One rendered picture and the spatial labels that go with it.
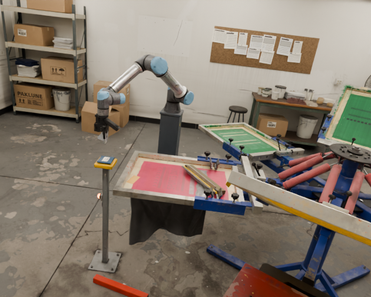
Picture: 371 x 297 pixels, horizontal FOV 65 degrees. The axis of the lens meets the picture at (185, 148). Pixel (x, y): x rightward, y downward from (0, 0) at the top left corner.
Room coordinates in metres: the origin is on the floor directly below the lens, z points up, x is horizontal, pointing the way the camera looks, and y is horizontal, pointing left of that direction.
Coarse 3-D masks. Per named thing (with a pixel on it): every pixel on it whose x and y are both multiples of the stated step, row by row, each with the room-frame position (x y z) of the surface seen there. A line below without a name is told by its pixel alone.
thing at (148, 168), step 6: (144, 162) 1.93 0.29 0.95; (150, 162) 1.95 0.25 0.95; (144, 168) 1.84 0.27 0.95; (150, 168) 1.85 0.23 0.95; (156, 168) 1.86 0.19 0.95; (174, 168) 1.90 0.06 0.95; (180, 168) 1.91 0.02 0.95; (198, 168) 1.95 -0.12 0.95; (150, 174) 1.76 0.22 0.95; (210, 174) 1.87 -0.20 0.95; (216, 174) 1.88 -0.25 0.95; (222, 174) 1.89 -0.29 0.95; (192, 180) 1.75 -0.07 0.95; (216, 180) 1.79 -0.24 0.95; (222, 180) 1.80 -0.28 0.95
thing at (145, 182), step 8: (144, 176) 1.72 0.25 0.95; (152, 176) 1.74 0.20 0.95; (136, 184) 1.61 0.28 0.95; (144, 184) 1.62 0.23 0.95; (152, 184) 1.63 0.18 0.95; (192, 184) 1.69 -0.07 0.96; (160, 192) 1.55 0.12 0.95; (168, 192) 1.56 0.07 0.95; (176, 192) 1.58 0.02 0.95; (184, 192) 1.59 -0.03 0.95; (192, 192) 1.60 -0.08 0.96
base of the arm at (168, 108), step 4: (168, 104) 2.46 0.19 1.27; (172, 104) 2.45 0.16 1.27; (176, 104) 2.46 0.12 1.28; (164, 108) 2.48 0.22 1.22; (168, 108) 2.45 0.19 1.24; (172, 108) 2.44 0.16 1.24; (176, 108) 2.47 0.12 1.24; (180, 108) 2.51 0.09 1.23; (168, 112) 2.44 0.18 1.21; (172, 112) 2.44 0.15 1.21; (176, 112) 2.45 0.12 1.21; (180, 112) 2.50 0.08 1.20
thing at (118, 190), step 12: (132, 156) 1.93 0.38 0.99; (144, 156) 2.01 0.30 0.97; (156, 156) 2.01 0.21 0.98; (168, 156) 2.01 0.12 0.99; (180, 156) 2.04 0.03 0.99; (132, 168) 1.81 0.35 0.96; (228, 168) 2.00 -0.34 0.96; (120, 180) 1.58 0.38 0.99; (120, 192) 1.46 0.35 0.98; (132, 192) 1.46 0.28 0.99; (144, 192) 1.48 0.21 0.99; (156, 192) 1.49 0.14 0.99; (240, 192) 1.61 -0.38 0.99; (192, 204) 1.45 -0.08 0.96
